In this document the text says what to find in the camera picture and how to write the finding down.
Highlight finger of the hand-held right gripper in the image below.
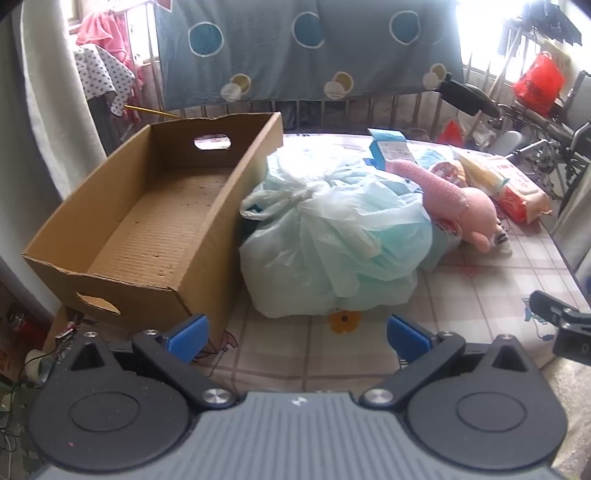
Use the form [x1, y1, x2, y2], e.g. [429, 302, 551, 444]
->
[529, 290, 583, 326]

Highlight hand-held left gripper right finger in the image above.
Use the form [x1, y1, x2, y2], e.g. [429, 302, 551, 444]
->
[361, 315, 539, 409]

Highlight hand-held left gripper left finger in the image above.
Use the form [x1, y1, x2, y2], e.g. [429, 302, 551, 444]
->
[69, 314, 237, 409]

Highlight brown cardboard box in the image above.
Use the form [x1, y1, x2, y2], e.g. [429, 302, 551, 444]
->
[22, 112, 284, 342]

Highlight pink plush toy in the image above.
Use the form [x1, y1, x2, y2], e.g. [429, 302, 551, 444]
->
[387, 159, 513, 254]

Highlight blue white carton box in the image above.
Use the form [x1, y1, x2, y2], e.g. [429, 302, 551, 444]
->
[368, 130, 413, 170]

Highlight checked floral bed sheet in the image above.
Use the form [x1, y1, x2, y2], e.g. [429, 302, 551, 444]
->
[198, 133, 579, 393]

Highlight red and white snack packet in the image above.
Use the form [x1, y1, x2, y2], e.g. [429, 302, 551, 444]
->
[455, 148, 553, 225]

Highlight light green plastic bag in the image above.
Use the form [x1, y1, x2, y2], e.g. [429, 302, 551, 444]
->
[239, 148, 435, 319]

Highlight tape roll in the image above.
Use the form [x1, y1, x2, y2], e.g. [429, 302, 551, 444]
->
[24, 349, 57, 387]

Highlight red object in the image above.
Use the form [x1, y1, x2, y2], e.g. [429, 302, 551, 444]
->
[8, 314, 48, 343]

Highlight small red plastic bag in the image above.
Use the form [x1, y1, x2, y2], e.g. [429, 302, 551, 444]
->
[436, 119, 463, 145]

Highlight large red plastic bag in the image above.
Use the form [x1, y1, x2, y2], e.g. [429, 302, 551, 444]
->
[513, 52, 566, 116]

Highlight black bicycle saddle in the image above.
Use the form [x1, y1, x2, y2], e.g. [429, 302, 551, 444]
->
[436, 74, 501, 117]

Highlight yellow stick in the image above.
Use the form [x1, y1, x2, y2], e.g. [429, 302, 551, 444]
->
[124, 105, 179, 119]

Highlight metal railing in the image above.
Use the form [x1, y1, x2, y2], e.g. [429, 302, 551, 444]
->
[180, 91, 462, 136]

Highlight white curtain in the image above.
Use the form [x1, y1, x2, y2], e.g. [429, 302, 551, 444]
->
[18, 0, 108, 202]

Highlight white dotted cloth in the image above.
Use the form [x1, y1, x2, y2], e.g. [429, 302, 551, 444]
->
[74, 45, 136, 117]

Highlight dark hanging clothes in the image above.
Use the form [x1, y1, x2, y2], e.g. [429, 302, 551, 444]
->
[501, 2, 583, 47]

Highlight blue blanket with circles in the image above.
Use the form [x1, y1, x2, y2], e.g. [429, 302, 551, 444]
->
[154, 0, 465, 109]

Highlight pink hanging garment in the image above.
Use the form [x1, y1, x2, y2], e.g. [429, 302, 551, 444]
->
[76, 9, 145, 121]

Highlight metal bicycle frame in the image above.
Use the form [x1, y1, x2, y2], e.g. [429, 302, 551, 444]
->
[496, 69, 591, 204]

